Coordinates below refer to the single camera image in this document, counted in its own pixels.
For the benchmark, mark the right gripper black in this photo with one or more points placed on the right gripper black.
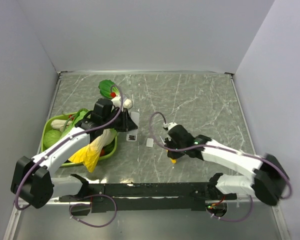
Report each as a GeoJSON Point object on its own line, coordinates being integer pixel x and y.
{"type": "Point", "coordinates": [174, 155]}

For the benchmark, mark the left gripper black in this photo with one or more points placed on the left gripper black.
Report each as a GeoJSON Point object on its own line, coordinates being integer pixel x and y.
{"type": "Point", "coordinates": [127, 124]}

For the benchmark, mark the white remote control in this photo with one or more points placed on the white remote control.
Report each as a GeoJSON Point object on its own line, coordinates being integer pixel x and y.
{"type": "Point", "coordinates": [132, 134]}

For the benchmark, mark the white battery cover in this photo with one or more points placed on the white battery cover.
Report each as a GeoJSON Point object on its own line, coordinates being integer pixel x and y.
{"type": "Point", "coordinates": [149, 142]}

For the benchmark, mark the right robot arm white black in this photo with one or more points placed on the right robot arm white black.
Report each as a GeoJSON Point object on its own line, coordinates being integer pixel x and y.
{"type": "Point", "coordinates": [261, 177]}

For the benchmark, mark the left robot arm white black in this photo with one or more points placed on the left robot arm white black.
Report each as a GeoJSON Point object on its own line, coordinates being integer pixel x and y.
{"type": "Point", "coordinates": [33, 179]}

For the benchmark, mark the green bok choy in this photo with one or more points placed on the green bok choy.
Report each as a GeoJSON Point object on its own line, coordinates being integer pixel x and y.
{"type": "Point", "coordinates": [106, 87]}

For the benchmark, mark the green plastic basket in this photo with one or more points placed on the green plastic basket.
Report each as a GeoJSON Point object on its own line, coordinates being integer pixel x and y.
{"type": "Point", "coordinates": [65, 116]}

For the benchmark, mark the red tomato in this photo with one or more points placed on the red tomato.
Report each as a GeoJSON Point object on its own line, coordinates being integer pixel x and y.
{"type": "Point", "coordinates": [103, 152]}

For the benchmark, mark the green lettuce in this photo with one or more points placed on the green lettuce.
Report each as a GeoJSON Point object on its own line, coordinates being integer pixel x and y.
{"type": "Point", "coordinates": [77, 117]}

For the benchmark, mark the napa cabbage yellow white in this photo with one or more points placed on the napa cabbage yellow white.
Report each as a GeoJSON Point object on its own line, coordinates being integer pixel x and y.
{"type": "Point", "coordinates": [90, 154]}

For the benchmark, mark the white radish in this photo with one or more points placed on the white radish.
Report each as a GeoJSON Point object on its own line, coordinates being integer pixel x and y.
{"type": "Point", "coordinates": [59, 124]}

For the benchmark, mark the round green cabbage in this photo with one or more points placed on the round green cabbage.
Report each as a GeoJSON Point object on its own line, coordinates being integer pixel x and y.
{"type": "Point", "coordinates": [51, 137]}

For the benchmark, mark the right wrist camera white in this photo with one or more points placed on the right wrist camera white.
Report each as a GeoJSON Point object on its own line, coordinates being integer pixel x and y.
{"type": "Point", "coordinates": [169, 126]}

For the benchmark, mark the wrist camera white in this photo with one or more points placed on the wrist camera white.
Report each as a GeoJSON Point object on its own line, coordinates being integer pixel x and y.
{"type": "Point", "coordinates": [117, 99]}
{"type": "Point", "coordinates": [169, 126]}

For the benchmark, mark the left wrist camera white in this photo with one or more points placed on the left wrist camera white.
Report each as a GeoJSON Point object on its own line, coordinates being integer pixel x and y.
{"type": "Point", "coordinates": [117, 99]}

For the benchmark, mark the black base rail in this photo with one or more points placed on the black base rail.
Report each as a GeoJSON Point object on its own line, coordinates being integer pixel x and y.
{"type": "Point", "coordinates": [150, 196]}

